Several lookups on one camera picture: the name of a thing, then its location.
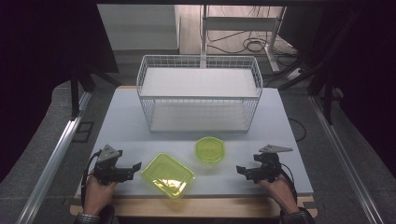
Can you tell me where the white wire shelf rack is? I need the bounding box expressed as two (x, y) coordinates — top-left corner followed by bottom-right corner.
(135, 54), (264, 133)

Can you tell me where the black floor cables tangle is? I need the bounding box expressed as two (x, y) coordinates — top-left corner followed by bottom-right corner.
(206, 29), (298, 58)

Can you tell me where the person's right hand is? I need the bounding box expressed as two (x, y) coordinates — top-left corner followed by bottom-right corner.
(258, 174), (301, 216)

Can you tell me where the aluminium rail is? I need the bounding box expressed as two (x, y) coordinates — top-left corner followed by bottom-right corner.
(309, 94), (385, 224)
(15, 91), (93, 224)

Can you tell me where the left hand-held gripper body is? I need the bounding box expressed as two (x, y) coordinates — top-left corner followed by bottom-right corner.
(92, 144), (135, 187)

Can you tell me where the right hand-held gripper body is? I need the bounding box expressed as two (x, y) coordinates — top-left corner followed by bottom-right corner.
(248, 144), (294, 184)

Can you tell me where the green-lidded round plastic container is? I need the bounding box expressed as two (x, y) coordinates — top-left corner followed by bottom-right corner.
(194, 135), (226, 164)

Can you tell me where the white power strip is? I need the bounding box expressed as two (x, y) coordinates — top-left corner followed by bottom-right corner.
(285, 66), (305, 82)

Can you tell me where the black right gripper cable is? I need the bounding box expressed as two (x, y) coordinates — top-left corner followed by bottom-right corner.
(279, 162), (299, 203)

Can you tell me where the black metal stand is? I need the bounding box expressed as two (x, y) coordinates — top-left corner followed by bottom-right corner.
(69, 66), (123, 121)
(278, 8), (359, 126)

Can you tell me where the person's left hand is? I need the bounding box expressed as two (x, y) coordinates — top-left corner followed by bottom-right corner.
(82, 174), (118, 216)

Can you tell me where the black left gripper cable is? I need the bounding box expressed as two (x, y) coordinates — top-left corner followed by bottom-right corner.
(79, 149), (103, 209)

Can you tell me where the white metal desk frame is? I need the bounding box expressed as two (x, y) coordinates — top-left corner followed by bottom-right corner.
(200, 4), (288, 75)

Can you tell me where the black looped floor cable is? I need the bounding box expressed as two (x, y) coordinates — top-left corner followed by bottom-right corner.
(288, 117), (308, 143)

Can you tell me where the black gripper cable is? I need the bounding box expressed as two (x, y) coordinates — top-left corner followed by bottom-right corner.
(79, 149), (103, 209)
(279, 162), (299, 203)

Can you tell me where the white cabinet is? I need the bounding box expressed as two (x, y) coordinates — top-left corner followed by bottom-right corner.
(96, 3), (182, 52)

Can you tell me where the green rectangular plastic container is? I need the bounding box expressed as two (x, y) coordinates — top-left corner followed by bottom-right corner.
(140, 152), (196, 200)

